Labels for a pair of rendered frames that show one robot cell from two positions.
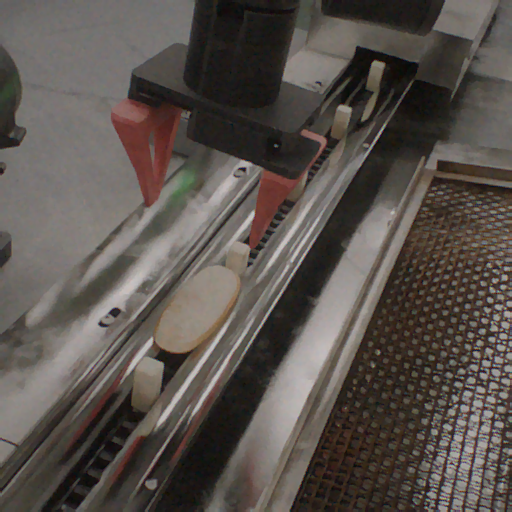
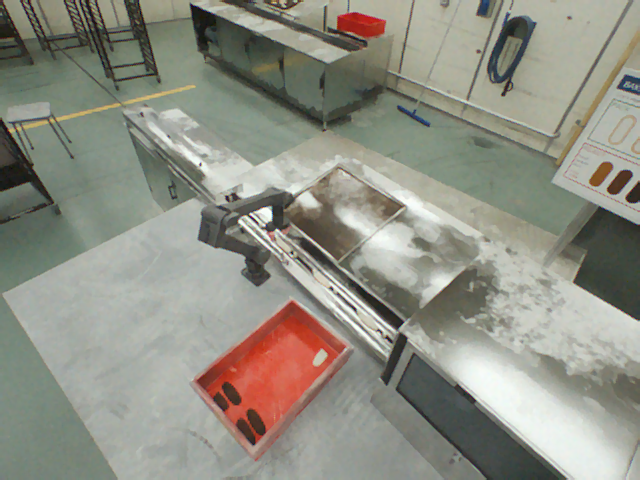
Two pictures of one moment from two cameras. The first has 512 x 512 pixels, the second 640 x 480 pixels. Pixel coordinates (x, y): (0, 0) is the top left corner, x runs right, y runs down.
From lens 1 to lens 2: 1.35 m
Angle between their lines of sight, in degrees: 46
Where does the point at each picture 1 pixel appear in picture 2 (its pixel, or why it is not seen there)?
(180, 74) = (274, 225)
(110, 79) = not seen: hidden behind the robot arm
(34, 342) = (284, 262)
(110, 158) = not seen: hidden behind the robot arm
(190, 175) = (254, 236)
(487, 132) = (249, 192)
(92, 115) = not seen: hidden behind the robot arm
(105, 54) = (190, 234)
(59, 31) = (175, 238)
